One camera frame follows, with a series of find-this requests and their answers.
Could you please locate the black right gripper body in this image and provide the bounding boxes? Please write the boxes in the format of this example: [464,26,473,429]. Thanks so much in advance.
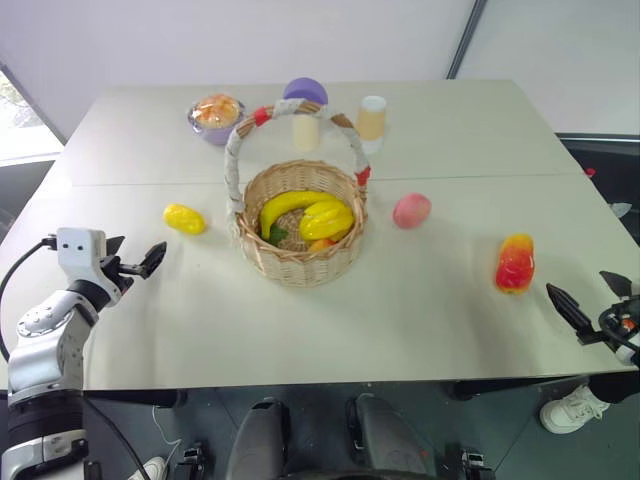
[597,296,640,352]

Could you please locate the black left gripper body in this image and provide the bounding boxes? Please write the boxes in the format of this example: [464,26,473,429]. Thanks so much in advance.
[99,254,136,301]

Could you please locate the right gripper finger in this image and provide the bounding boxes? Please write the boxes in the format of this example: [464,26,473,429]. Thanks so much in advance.
[598,270,634,301]
[545,282,598,347]

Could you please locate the yellow lemon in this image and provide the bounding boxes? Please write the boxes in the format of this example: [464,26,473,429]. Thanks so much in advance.
[162,202,208,236]

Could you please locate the dark trouser leg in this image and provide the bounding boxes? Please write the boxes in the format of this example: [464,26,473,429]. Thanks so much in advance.
[587,377,640,405]

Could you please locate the red yellow mango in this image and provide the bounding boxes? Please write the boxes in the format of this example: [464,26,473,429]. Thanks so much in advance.
[494,232,537,297]

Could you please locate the white sneaker with laces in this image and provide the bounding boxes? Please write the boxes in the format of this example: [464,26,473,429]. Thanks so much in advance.
[539,383,612,435]

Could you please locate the yellow banana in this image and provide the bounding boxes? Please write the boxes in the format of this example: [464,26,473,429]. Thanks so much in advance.
[259,190,341,240]

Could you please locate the purple bowl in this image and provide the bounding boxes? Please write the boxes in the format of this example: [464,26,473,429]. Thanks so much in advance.
[186,98,247,147]

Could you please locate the golden bread bun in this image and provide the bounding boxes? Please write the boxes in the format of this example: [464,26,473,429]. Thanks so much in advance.
[193,93,241,127]

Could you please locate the yellow bell pepper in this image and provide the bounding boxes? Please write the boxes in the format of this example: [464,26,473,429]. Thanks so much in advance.
[298,199,355,242]

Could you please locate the pink peach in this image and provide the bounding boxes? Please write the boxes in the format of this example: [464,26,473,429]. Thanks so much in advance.
[391,192,433,231]

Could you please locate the white sneaker toe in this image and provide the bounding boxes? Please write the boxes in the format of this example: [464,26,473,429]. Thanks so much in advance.
[127,455,169,480]

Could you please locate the cream cylinder cup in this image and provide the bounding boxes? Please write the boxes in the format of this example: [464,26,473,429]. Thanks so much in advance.
[291,114,322,153]

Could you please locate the dark rounded robot leg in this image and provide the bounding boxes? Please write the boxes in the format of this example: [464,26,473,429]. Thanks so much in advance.
[223,397,292,480]
[347,393,437,480]

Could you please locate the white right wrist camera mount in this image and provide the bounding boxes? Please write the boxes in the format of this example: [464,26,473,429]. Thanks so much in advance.
[614,343,640,372]

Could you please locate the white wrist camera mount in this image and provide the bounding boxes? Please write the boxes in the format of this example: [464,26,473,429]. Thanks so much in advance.
[614,343,640,372]
[55,227,123,303]

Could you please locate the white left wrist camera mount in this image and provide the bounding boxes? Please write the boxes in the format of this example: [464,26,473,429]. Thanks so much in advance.
[55,227,123,303]

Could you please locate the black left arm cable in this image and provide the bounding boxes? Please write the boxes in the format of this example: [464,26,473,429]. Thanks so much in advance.
[0,237,59,362]

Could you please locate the wicker basket with handle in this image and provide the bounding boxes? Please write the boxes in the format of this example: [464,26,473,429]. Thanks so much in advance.
[223,98,374,288]

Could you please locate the thin white floor cable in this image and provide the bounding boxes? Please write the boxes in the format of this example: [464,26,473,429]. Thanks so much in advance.
[151,403,185,467]

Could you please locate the black floor cable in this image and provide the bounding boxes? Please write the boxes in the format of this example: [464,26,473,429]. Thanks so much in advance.
[82,394,152,480]

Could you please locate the window with grey frame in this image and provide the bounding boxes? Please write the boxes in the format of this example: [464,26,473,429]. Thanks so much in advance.
[0,59,67,169]

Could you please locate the black floor bracket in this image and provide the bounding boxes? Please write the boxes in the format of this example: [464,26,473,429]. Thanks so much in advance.
[457,446,496,480]
[173,441,207,480]

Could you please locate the dark metal wall post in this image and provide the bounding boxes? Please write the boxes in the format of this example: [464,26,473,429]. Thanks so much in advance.
[445,0,489,81]

